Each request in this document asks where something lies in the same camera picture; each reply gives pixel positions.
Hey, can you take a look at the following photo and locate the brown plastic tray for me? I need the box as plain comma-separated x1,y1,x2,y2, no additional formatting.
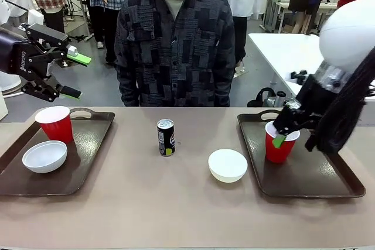
236,109,366,198
0,107,116,197

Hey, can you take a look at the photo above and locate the grey-white bowl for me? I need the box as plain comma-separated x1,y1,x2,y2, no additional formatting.
22,140,68,174

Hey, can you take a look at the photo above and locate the cream-white bowl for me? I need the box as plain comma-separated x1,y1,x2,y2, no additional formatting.
207,149,248,184

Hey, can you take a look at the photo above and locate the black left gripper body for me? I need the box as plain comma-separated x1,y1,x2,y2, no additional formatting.
0,27,32,80

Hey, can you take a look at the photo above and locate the red plastic cup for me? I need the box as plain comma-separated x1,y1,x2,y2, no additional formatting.
264,120,301,164
35,105,74,145

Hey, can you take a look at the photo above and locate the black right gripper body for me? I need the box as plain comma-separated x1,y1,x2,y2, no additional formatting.
295,74,332,115

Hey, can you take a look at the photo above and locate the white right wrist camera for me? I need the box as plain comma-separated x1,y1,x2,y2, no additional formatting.
289,69,309,83

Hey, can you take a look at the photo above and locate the black tripod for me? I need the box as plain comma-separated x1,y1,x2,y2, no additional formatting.
63,0,94,43

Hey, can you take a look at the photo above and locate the white background workbench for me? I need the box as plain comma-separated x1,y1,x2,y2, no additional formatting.
262,0,338,35

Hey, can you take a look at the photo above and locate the person in patchwork shirt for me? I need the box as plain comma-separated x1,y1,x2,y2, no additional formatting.
113,0,246,108

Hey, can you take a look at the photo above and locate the black can with red logo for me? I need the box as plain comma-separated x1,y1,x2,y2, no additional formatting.
156,118,175,157

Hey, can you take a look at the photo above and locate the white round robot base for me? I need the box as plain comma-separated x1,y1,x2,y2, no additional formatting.
0,70,24,96

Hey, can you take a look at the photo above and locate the large white table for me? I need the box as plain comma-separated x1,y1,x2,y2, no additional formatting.
248,32,323,101

